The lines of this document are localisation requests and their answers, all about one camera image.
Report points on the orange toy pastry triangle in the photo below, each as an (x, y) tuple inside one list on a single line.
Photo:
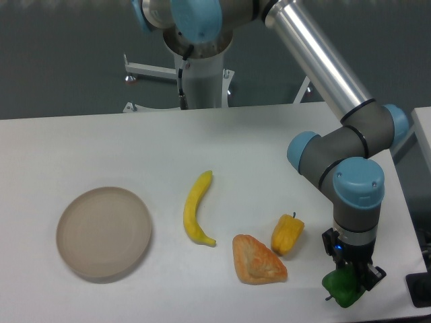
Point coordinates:
[(255, 263)]

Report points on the yellow toy pepper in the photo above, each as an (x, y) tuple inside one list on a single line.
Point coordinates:
[(286, 233)]

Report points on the green toy pepper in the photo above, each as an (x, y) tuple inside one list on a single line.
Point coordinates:
[(343, 286)]

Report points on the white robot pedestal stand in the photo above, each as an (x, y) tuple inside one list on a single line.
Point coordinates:
[(243, 68)]

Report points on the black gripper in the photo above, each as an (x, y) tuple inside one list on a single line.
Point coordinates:
[(356, 249)]

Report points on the black device at table edge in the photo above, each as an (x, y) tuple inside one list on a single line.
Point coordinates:
[(419, 289)]

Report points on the yellow toy banana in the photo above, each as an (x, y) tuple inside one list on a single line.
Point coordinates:
[(190, 222)]

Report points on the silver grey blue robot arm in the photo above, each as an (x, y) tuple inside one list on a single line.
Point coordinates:
[(339, 164)]

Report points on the beige round plate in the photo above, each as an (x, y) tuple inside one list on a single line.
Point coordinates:
[(103, 235)]

